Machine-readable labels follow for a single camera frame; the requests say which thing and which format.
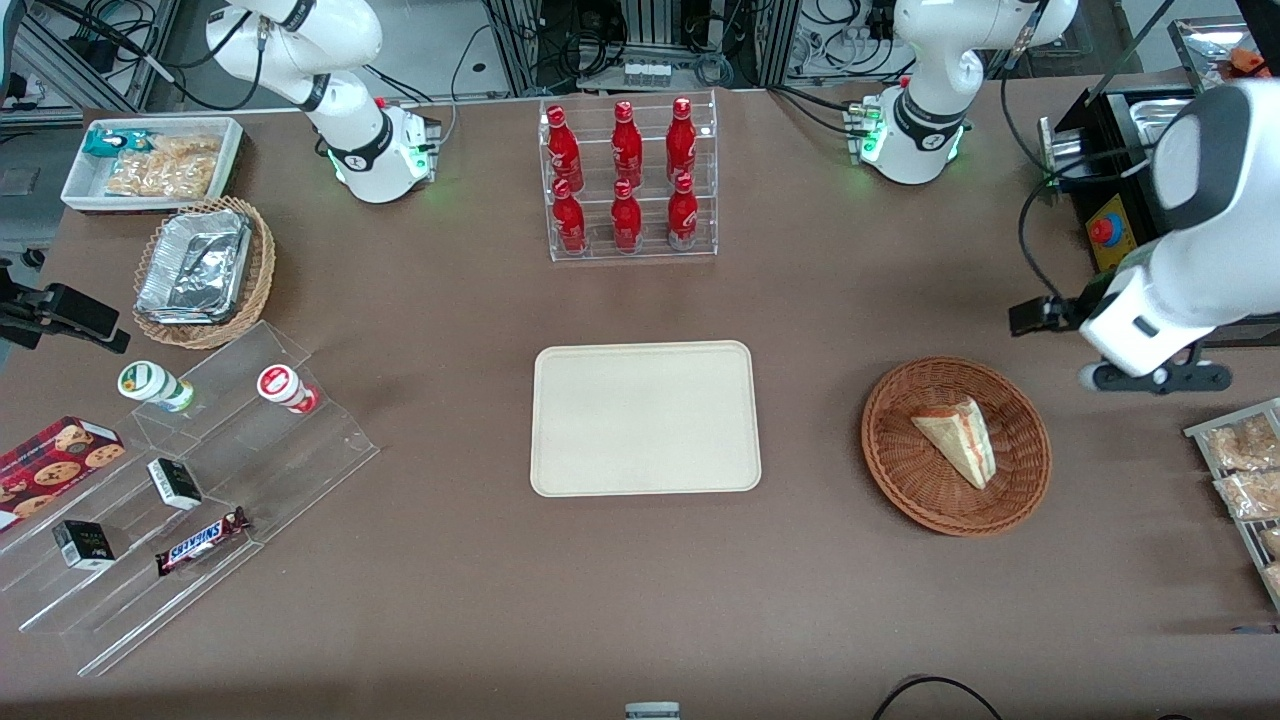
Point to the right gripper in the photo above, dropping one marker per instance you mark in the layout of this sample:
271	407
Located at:
40	309

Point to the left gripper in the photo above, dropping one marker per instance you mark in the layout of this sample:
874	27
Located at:
1066	310

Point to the triangle sandwich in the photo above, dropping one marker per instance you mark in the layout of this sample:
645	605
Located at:
962	440

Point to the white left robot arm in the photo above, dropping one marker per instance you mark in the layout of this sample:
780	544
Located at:
1200	270

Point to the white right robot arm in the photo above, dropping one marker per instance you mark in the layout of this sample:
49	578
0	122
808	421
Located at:
350	140

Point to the oval wicker basket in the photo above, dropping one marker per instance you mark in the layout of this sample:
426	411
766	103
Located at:
262	260

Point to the round brown wicker basket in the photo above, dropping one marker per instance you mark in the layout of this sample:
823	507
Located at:
900	460

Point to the shiny metal tray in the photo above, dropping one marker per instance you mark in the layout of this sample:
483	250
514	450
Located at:
1200	45

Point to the beige plastic tray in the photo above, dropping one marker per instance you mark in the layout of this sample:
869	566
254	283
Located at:
645	420

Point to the green lid yogurt cup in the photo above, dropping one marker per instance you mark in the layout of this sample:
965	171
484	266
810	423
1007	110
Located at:
150	383

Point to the red emergency stop button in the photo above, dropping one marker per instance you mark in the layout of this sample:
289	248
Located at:
1102	230

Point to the aluminium foil container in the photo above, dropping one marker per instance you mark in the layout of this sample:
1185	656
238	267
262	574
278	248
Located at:
190	265

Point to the white rectangular snack bin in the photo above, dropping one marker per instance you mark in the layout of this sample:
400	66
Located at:
82	190

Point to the red cookie box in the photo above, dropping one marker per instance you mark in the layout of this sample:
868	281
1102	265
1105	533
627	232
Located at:
55	460

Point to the clear cracker packet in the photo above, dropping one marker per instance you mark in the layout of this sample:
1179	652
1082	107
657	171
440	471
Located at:
160	176
190	146

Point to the small black box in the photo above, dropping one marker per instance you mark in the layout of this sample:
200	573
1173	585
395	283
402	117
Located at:
82	545
176	483

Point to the green snack packet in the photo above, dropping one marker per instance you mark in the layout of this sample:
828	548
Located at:
112	143

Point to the red lid yogurt cup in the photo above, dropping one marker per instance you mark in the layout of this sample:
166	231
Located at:
282	386

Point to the grey metal snack rack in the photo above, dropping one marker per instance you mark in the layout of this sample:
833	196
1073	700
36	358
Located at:
1192	433

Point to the black control box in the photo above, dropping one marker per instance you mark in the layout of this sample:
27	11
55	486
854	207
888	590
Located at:
1110	130

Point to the Snickers chocolate bar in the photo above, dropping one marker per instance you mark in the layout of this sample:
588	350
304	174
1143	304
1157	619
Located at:
200	542

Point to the clear bagged snack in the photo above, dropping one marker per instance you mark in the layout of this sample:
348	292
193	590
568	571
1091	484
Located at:
1245	442
1273	580
1270	542
1252	494

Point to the clear acrylic stepped shelf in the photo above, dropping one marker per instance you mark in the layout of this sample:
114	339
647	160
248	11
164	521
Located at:
300	470

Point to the white power strip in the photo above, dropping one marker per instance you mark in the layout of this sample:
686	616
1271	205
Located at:
850	45

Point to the orange food item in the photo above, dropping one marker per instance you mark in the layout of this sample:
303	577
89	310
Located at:
1250	62

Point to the red drink bottle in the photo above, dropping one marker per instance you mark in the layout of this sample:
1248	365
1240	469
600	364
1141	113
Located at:
564	150
627	145
681	142
626	220
569	220
683	215

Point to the clear acrylic bottle rack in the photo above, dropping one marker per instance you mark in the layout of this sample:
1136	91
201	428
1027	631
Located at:
600	250

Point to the small grey white device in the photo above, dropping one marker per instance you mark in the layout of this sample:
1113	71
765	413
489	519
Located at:
652	711

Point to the grey metal side frame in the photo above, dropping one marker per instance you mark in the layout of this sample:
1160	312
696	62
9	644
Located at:
90	60

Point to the aluminium frame rack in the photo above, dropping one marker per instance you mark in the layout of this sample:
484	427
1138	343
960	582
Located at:
650	30

